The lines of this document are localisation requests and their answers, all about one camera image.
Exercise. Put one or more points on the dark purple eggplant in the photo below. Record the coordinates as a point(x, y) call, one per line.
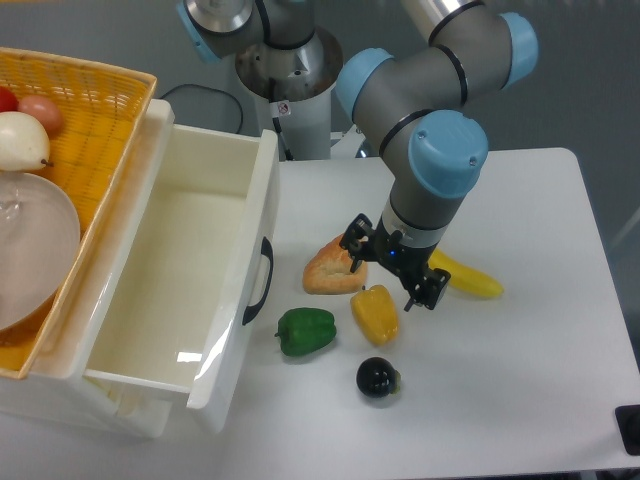
point(377, 378)

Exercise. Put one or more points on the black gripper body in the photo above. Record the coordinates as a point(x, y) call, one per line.
point(396, 257)

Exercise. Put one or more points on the black corner object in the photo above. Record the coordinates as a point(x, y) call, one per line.
point(628, 420)

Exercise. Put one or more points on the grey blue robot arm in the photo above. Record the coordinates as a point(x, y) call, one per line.
point(410, 111)

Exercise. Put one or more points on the white pear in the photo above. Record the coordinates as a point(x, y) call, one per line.
point(25, 144)

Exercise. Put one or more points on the yellow woven basket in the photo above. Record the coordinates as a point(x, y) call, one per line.
point(103, 107)

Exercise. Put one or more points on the yellow banana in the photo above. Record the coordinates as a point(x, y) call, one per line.
point(465, 278)

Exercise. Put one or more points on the white drawer cabinet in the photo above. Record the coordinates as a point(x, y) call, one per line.
point(57, 388)

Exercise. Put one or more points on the red tomato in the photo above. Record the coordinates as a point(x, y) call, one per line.
point(8, 100)

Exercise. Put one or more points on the white plastic drawer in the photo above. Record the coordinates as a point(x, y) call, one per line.
point(177, 328)

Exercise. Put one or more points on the yellow bell pepper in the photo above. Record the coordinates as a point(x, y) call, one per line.
point(374, 311)

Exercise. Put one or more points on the bread loaf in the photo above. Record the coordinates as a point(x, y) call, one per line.
point(329, 271)

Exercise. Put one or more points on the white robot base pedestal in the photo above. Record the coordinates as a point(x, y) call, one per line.
point(292, 91)

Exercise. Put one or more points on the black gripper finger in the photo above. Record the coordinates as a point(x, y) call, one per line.
point(356, 241)
point(426, 288)

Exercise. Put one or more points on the green bell pepper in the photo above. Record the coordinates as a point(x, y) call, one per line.
point(305, 330)

